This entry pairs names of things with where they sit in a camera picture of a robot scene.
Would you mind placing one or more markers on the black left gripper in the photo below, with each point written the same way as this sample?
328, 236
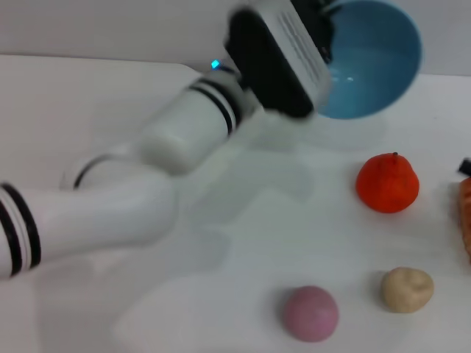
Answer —
316, 25

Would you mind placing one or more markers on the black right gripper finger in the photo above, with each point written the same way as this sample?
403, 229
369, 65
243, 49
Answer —
466, 166

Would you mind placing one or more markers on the blue bowl with white outside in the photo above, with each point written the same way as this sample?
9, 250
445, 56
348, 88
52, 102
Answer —
371, 73

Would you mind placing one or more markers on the pink toy peach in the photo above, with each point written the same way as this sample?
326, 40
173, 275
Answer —
311, 314

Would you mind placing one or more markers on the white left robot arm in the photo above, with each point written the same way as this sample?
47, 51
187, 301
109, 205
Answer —
121, 198

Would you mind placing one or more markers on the orange textured toy food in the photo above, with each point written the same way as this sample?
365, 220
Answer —
465, 217

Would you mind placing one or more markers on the orange-red toy fruit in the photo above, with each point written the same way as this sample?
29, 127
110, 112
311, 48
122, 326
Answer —
382, 184

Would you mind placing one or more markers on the beige toy potato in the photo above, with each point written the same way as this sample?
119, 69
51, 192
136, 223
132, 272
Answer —
404, 290

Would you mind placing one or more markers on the black and white wrist camera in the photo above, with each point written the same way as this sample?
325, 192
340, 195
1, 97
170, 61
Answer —
276, 66

